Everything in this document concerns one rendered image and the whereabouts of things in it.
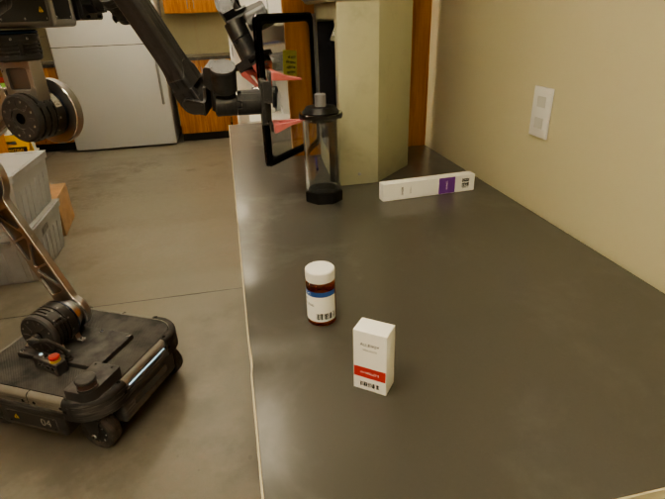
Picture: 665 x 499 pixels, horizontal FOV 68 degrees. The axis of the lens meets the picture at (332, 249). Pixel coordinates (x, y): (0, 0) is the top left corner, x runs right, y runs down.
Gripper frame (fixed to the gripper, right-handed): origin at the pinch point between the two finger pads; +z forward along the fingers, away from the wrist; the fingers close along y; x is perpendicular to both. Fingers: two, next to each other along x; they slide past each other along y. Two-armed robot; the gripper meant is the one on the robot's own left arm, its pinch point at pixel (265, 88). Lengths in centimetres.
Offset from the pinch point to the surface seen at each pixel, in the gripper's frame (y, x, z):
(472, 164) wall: -39, -27, 47
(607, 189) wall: -75, 17, 52
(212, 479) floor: 58, 44, 104
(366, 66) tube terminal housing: -30.5, -1.7, 7.9
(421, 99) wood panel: -24, -49, 23
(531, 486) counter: -66, 85, 58
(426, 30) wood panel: -34, -50, 3
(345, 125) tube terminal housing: -20.0, 2.3, 19.0
